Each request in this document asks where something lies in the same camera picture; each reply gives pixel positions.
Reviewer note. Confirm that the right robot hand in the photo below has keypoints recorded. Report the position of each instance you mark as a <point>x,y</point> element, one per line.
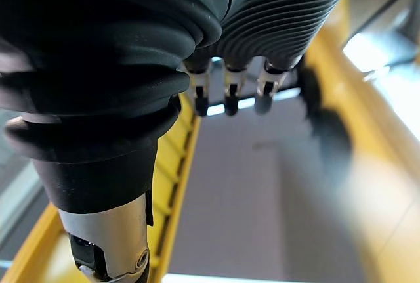
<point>98,66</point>

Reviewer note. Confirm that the yellow slotted shelf upright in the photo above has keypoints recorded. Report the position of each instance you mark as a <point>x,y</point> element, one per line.
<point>174,165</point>

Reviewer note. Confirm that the yellow shelf beam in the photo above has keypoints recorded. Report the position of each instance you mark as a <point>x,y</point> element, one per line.
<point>29,250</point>
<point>377,138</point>

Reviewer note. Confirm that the grey shelf board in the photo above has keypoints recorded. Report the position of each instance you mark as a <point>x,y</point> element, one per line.
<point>246,197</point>

